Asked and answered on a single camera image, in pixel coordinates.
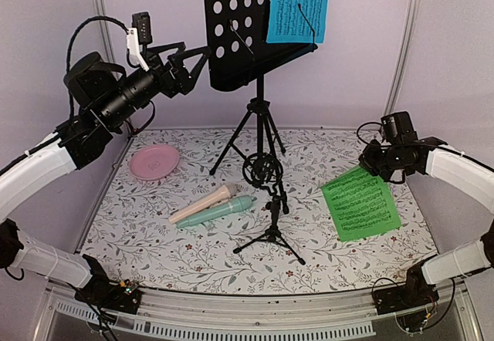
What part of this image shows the black small tripod mic stand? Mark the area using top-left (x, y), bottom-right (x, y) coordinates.
top-left (233, 153), bottom-right (306, 265)

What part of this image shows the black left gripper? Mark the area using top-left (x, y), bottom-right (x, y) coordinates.
top-left (97, 41), bottom-right (211, 127)

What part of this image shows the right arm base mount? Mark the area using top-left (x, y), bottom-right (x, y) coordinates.
top-left (370, 259), bottom-right (456, 335)

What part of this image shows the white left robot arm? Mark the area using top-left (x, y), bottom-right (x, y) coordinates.
top-left (1, 42), bottom-right (211, 306)

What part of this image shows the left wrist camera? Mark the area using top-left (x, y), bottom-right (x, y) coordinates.
top-left (127, 12), bottom-right (153, 72)

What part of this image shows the pink round pad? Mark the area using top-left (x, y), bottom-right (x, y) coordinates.
top-left (129, 144), bottom-right (180, 181)

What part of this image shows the metal frame post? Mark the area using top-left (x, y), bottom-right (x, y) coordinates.
top-left (86, 0), bottom-right (132, 126)
top-left (383, 0), bottom-right (421, 115)

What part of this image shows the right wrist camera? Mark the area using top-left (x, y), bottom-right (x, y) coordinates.
top-left (381, 111), bottom-right (418, 145)

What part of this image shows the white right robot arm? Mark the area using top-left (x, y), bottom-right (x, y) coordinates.
top-left (359, 137), bottom-right (493, 307)

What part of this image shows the beige toy microphone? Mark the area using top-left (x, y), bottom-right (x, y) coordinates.
top-left (168, 183), bottom-right (238, 224)

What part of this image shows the green paper sheet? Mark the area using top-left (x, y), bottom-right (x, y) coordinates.
top-left (321, 166), bottom-right (401, 242)

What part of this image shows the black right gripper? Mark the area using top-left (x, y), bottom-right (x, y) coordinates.
top-left (359, 139), bottom-right (403, 182)

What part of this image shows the floral patterned table mat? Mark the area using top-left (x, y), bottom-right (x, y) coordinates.
top-left (82, 130), bottom-right (436, 295)

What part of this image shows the mint green toy microphone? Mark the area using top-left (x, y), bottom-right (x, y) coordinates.
top-left (176, 195), bottom-right (253, 228)

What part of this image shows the blue printed paper sheet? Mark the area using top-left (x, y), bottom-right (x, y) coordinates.
top-left (266, 0), bottom-right (329, 44)

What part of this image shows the front metal rail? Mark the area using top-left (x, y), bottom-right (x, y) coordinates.
top-left (33, 282), bottom-right (483, 340)

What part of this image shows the right metal frame post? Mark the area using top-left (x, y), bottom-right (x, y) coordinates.
top-left (383, 0), bottom-right (421, 115)

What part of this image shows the black braided left cable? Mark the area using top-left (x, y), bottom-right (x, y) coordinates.
top-left (65, 15), bottom-right (134, 118)

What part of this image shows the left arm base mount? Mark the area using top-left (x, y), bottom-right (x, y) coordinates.
top-left (74, 254), bottom-right (143, 315)

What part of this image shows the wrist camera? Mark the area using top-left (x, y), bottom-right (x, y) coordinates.
top-left (127, 12), bottom-right (153, 72)
top-left (381, 111), bottom-right (418, 145)

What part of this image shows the black tripod music stand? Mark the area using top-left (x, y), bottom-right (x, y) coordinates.
top-left (200, 0), bottom-right (320, 215)

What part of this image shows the left metal frame post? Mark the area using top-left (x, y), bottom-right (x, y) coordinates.
top-left (86, 0), bottom-right (132, 126)

